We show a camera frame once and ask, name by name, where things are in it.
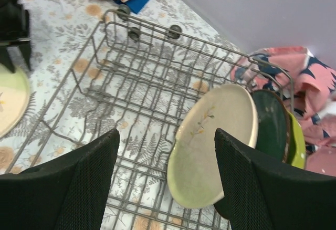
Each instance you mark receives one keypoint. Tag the floral patterned table mat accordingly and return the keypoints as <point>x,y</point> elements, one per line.
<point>52,52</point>

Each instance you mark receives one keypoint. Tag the cream green plate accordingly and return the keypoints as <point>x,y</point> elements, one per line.
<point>192,172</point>
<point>15,96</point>

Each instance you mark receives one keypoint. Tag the dark blue floral plate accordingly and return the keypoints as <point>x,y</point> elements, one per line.
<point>273,125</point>

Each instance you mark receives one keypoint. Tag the grey wire dish rack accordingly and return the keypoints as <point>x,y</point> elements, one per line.
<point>142,79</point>

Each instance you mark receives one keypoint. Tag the green polka dot plate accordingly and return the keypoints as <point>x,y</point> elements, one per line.
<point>297,146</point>

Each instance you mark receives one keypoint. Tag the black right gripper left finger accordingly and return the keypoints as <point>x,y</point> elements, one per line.
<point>68,192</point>

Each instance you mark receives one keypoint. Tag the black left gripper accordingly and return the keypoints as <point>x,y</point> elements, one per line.
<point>14,29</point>

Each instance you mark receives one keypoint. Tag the pink navy patterned cloth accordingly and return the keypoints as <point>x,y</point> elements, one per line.
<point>307,87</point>

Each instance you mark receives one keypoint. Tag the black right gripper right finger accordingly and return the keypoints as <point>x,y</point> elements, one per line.
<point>310,201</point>

